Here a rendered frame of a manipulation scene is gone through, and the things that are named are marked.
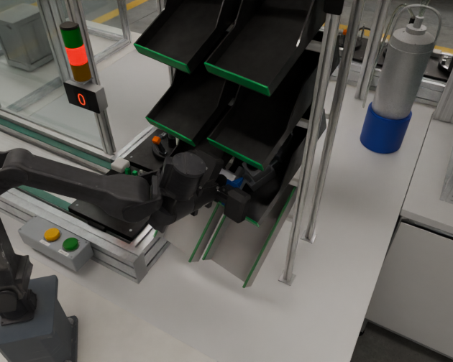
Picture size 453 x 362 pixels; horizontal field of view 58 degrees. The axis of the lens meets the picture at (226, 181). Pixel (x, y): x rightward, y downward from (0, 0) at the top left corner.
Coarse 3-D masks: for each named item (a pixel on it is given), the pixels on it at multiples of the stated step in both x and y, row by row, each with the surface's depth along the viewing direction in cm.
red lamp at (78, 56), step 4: (68, 48) 111; (76, 48) 111; (80, 48) 112; (84, 48) 114; (68, 52) 112; (72, 52) 112; (76, 52) 112; (80, 52) 112; (84, 52) 114; (68, 56) 113; (72, 56) 112; (76, 56) 112; (80, 56) 113; (84, 56) 114; (72, 60) 113; (76, 60) 113; (80, 60) 114; (84, 60) 115; (72, 64) 114; (76, 64) 114; (80, 64) 114
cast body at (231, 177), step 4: (240, 168) 88; (220, 172) 85; (224, 172) 84; (228, 172) 84; (232, 172) 87; (236, 172) 88; (240, 172) 88; (220, 176) 83; (224, 176) 83; (228, 176) 84; (232, 176) 83; (236, 176) 86; (240, 176) 89; (216, 180) 83; (220, 180) 83; (224, 180) 83; (232, 180) 83; (244, 180) 87; (220, 184) 83; (224, 184) 82; (244, 184) 88; (240, 188) 87
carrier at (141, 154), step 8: (152, 136) 147; (168, 136) 137; (144, 144) 143; (152, 144) 140; (168, 144) 139; (136, 152) 140; (144, 152) 140; (152, 152) 139; (160, 152) 136; (168, 152) 137; (128, 160) 137; (136, 160) 137; (144, 160) 137; (152, 160) 137; (160, 160) 137; (144, 168) 135; (152, 168) 134
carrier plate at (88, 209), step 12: (132, 168) 134; (72, 204) 123; (84, 204) 123; (84, 216) 120; (96, 216) 119; (108, 216) 119; (108, 228) 117; (120, 228) 116; (132, 228) 116; (132, 240) 114
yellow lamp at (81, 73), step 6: (72, 66) 115; (78, 66) 114; (84, 66) 115; (72, 72) 117; (78, 72) 116; (84, 72) 116; (90, 72) 118; (78, 78) 117; (84, 78) 117; (90, 78) 119
